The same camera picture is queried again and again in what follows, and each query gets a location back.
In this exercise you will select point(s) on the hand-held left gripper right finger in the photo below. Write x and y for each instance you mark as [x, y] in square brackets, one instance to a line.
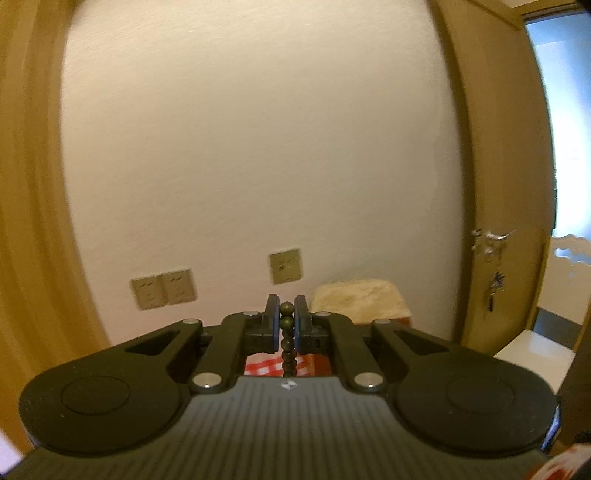
[300, 318]

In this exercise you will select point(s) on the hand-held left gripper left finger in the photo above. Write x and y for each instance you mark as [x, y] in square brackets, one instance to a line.
[272, 318]

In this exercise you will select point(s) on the red white checkered tablecloth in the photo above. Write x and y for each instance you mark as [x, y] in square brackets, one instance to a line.
[263, 367]

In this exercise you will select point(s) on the bread-shaped cat print pillow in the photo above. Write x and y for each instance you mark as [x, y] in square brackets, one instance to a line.
[360, 297]

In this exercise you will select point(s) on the silver door lock knob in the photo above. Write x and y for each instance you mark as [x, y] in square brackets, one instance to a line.
[487, 251]

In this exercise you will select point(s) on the white chair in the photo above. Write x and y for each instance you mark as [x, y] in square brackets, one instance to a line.
[531, 350]

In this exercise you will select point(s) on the wooden room door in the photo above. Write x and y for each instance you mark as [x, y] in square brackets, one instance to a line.
[498, 138]

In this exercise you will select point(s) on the wooden wardrobe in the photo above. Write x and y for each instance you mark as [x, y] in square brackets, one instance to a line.
[27, 184]

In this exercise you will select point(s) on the beige wall socket with switch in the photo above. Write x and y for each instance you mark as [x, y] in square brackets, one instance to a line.
[285, 266]

